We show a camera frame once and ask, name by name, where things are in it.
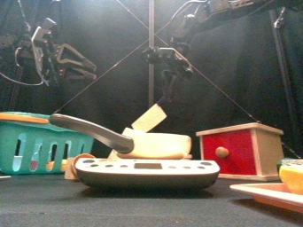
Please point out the yellow toy food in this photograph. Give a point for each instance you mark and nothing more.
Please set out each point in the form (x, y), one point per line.
(50, 165)

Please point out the orange toy fruit half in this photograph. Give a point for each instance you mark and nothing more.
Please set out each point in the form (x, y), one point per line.
(294, 177)

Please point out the wooden box with red front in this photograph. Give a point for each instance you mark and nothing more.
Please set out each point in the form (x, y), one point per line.
(237, 147)

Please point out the white and grey kitchen scale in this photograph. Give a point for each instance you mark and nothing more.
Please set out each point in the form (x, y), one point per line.
(146, 174)

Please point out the vertical metal frame pole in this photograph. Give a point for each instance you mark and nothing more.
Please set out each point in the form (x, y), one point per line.
(152, 29)

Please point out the small round wooden toy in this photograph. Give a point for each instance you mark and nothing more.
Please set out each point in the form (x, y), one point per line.
(77, 165)

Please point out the teal basket with orange rim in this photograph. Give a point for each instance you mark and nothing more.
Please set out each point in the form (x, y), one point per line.
(60, 139)

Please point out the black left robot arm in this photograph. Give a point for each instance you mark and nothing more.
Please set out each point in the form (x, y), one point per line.
(15, 50)

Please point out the pink rectangular tray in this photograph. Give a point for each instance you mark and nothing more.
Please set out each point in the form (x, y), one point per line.
(273, 195)

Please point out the dark side frame pole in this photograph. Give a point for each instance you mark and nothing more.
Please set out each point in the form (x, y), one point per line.
(284, 74)

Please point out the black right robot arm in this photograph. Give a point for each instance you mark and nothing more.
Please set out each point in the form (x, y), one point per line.
(237, 9)

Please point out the red toy food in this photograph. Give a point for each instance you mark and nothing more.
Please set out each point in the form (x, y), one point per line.
(34, 165)

